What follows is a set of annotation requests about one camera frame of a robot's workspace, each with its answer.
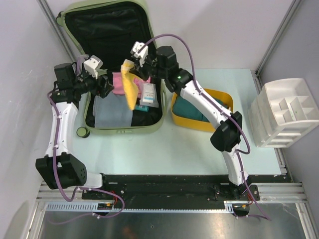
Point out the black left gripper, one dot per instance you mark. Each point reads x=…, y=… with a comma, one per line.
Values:
x=107, y=87

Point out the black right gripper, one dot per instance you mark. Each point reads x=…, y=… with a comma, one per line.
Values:
x=142, y=69

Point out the pink garment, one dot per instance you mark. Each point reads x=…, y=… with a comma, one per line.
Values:
x=118, y=85

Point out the grey garment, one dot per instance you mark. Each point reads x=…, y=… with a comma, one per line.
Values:
x=111, y=112

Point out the yellow towel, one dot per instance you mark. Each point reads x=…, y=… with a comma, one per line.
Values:
x=130, y=88

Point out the teal garment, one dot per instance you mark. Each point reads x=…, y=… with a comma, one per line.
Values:
x=182, y=111

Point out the yellow plastic basket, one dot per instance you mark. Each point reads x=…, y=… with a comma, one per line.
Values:
x=223, y=98

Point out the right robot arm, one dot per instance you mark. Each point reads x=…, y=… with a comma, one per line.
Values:
x=228, y=125

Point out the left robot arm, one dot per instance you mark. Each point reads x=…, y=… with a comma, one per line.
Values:
x=59, y=167

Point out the teal toothpaste tube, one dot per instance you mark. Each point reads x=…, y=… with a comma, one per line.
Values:
x=141, y=108

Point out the white plastic drawer organizer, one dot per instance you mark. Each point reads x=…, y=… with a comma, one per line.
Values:
x=283, y=113

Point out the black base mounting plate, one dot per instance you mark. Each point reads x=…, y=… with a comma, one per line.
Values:
x=173, y=192

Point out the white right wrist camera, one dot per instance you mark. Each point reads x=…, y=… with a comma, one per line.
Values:
x=139, y=51

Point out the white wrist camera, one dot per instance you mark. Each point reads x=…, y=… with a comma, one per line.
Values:
x=92, y=65
x=139, y=51

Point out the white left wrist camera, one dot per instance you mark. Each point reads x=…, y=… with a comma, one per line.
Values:
x=92, y=65

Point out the aluminium frame rail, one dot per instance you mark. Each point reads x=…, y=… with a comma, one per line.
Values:
x=268, y=193

